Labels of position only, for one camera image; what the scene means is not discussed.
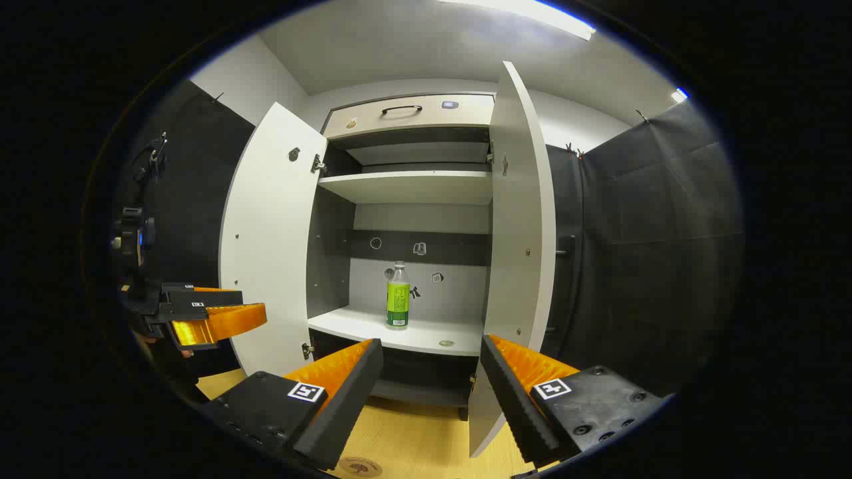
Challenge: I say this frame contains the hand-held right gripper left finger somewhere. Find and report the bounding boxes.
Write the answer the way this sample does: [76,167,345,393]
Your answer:
[200,338,385,472]

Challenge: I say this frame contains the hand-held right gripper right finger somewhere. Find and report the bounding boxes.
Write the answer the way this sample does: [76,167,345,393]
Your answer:
[479,334,670,466]

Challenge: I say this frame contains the round brown coaster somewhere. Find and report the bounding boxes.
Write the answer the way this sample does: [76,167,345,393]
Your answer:
[336,456,385,478]

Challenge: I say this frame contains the white cabinet door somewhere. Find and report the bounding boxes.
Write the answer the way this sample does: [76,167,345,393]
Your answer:
[218,101,328,378]
[468,61,557,458]

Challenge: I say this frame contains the clear bottle with green label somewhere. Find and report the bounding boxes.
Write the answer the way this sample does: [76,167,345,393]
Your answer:
[386,261,411,330]

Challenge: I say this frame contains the beige cabinet drawer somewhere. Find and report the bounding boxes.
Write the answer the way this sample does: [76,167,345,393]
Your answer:
[323,93,497,140]

